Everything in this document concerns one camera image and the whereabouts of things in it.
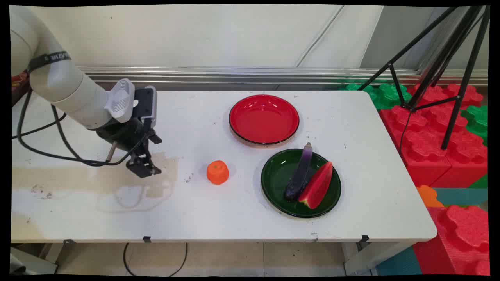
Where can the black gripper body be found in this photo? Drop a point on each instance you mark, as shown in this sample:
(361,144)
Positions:
(124,134)

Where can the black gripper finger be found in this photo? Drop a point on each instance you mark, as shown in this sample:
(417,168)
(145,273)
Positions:
(151,167)
(137,167)

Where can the purple toy eggplant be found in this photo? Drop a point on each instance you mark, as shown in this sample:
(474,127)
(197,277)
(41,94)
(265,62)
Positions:
(300,175)

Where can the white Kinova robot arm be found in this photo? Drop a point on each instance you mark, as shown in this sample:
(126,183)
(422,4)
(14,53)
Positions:
(62,84)

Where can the orange toy fruit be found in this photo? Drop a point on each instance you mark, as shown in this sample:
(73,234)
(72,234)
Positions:
(217,172)

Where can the red round plate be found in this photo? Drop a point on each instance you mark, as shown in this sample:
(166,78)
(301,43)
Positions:
(263,119)

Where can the dark green round plate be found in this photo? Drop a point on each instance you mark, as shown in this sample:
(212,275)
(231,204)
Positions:
(278,177)

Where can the red toy watermelon slice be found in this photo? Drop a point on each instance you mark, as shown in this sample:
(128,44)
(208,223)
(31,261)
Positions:
(318,186)

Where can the white table leg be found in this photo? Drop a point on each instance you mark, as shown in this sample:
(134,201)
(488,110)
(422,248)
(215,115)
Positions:
(371,257)

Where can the green foam block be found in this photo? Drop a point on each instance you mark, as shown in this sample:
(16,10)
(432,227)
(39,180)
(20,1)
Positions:
(477,121)
(384,95)

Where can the orange foam piece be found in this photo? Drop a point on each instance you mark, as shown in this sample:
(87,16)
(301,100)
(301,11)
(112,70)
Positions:
(429,196)

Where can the teal foam floor mat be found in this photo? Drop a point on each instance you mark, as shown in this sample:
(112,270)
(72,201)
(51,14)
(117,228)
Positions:
(463,196)

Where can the black tripod stand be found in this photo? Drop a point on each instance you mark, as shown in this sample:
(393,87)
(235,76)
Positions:
(453,50)

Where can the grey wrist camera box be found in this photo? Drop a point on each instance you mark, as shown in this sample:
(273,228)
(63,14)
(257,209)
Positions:
(125,99)

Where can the silver metal wall rail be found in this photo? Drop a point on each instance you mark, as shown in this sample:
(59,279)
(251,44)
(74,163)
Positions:
(234,74)

